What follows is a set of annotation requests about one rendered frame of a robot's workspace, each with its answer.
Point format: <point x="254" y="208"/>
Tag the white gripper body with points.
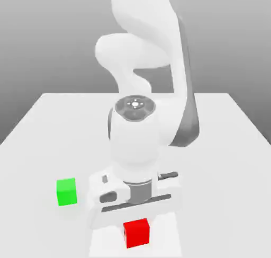
<point x="135" y="213"/>

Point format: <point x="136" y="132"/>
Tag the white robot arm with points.
<point x="135" y="139"/>

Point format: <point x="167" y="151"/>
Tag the small red cube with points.
<point x="137" y="233"/>

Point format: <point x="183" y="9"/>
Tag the small green cube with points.
<point x="66" y="191"/>

